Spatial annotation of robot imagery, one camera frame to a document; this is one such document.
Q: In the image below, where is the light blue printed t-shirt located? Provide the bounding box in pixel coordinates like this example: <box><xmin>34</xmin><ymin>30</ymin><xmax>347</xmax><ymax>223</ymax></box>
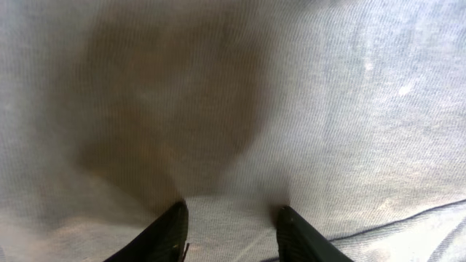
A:
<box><xmin>1</xmin><ymin>1</ymin><xmax>465</xmax><ymax>261</ymax></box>

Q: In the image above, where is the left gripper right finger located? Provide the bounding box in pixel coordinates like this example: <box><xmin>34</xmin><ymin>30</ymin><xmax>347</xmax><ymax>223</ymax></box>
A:
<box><xmin>276</xmin><ymin>206</ymin><xmax>352</xmax><ymax>262</ymax></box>

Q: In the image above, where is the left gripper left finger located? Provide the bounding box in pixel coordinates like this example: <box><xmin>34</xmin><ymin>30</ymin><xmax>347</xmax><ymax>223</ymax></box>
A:
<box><xmin>105</xmin><ymin>201</ymin><xmax>189</xmax><ymax>262</ymax></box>

